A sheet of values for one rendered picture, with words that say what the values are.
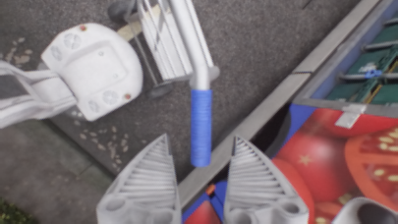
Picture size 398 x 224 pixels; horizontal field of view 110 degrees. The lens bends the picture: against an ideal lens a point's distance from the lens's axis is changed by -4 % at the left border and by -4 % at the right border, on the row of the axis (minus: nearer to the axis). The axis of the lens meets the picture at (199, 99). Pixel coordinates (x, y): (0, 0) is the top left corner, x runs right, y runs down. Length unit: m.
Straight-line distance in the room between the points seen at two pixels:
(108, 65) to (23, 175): 1.06
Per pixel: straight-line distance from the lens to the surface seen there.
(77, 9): 1.65
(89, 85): 1.20
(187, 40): 0.24
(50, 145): 1.62
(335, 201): 0.87
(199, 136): 0.24
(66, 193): 1.75
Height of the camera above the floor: 1.45
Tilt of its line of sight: 70 degrees down
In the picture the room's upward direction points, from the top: 107 degrees clockwise
